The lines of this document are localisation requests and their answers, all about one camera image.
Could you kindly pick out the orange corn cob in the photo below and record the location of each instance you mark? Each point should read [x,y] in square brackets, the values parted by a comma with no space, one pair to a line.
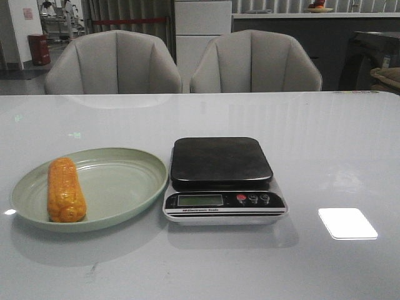
[65,198]

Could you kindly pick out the black silver kitchen scale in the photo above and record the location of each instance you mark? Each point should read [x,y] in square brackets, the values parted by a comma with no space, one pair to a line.
[221,181]

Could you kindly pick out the right grey armchair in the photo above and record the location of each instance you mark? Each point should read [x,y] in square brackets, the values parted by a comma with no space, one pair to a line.
[252,61]

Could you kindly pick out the grey armchair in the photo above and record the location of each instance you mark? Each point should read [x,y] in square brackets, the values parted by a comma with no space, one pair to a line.
[252,61]
[114,62]

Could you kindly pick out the light green plate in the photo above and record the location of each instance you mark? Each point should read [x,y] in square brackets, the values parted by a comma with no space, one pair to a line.
[117,183]

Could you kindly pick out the left grey armchair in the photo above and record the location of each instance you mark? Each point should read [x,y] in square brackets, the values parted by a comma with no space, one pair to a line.
[114,62]

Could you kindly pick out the white cabinet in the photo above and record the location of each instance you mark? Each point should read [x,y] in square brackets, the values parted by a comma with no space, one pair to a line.
[196,23]

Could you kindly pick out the grey counter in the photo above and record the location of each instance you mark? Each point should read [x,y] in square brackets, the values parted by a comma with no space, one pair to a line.
[324,36]

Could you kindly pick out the fruit bowl on counter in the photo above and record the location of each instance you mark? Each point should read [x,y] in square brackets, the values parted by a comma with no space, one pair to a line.
[318,6]

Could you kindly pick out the dark appliance at right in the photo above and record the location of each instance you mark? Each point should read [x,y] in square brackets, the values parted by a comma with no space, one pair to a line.
[366,51]

